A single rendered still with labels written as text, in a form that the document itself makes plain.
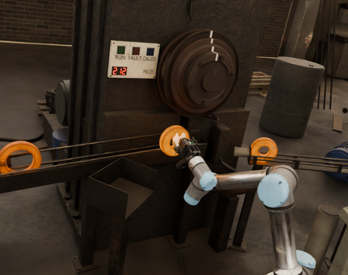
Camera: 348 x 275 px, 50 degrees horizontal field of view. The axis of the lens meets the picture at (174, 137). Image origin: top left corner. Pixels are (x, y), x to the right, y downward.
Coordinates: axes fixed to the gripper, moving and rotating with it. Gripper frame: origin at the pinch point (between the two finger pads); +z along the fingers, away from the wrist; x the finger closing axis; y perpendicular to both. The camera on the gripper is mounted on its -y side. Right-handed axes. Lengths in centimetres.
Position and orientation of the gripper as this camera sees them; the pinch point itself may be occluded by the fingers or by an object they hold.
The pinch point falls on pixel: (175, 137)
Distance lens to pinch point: 187.4
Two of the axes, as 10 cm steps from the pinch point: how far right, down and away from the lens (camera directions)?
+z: -4.2, -6.4, 6.5
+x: -8.7, 0.8, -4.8
